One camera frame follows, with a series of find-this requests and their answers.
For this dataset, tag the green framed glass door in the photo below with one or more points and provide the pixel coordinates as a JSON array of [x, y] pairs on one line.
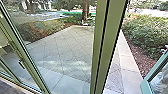
[[106, 40]]

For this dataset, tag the small white outdoor object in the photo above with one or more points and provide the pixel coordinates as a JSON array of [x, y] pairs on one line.
[[86, 22]]

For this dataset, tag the green tree outdoors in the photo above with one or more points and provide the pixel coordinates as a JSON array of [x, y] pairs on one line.
[[85, 8]]

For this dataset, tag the low brown shrub bed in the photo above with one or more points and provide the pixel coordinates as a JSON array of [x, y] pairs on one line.
[[40, 28]]

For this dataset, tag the green hedge outdoors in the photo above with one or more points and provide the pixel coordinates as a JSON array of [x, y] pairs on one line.
[[146, 33]]

